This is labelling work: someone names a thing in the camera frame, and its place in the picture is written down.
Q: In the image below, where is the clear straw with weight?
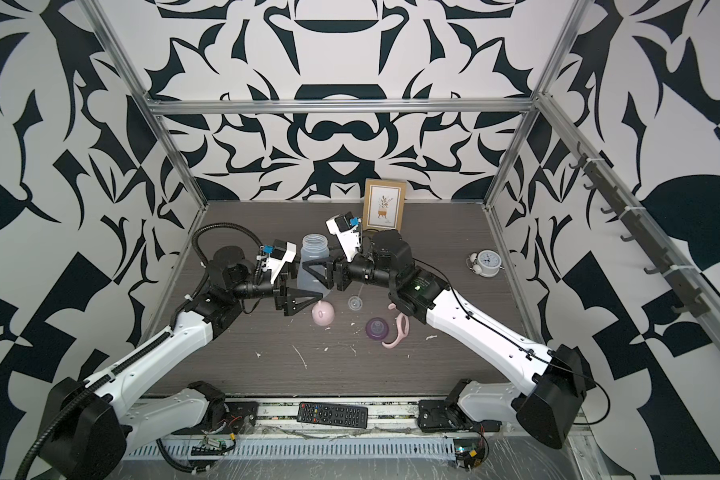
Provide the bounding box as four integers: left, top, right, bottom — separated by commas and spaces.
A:
347, 287, 364, 312

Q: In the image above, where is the clear baby bottle body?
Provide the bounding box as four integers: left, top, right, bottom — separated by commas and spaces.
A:
296, 234, 330, 297

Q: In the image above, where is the pink bottle handle ring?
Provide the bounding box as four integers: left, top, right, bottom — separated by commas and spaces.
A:
381, 302, 411, 350

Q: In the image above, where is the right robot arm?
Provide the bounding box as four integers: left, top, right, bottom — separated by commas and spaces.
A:
303, 230, 598, 449

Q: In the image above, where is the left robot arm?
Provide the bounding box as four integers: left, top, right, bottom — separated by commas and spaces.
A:
15, 222, 322, 479

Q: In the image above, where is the pink bottle cap dome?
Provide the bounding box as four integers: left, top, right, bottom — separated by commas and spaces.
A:
311, 300, 335, 327

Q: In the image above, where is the black remote control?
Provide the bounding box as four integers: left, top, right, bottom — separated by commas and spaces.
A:
296, 402, 368, 429

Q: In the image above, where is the white alarm clock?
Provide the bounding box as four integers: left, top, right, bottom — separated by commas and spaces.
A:
466, 249, 503, 278

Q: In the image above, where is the green circuit board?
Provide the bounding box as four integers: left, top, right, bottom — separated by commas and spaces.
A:
454, 441, 489, 471

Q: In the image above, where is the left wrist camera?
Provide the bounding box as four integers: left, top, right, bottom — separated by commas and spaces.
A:
258, 240, 297, 284

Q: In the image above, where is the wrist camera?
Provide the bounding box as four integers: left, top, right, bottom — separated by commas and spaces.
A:
326, 212, 362, 261
258, 240, 297, 284

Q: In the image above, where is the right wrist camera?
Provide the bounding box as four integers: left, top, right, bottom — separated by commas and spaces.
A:
326, 212, 362, 261

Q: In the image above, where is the wooden picture frame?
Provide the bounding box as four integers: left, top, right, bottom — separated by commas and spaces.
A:
362, 179, 407, 231

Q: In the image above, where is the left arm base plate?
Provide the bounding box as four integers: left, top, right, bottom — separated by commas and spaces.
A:
200, 400, 259, 434

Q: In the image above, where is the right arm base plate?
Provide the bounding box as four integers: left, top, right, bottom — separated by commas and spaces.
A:
416, 400, 502, 433

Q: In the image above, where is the white slotted cable duct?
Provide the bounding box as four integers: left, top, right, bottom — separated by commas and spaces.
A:
122, 439, 457, 462

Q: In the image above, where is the wall hook rack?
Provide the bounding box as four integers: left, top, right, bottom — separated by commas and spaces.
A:
571, 151, 711, 318

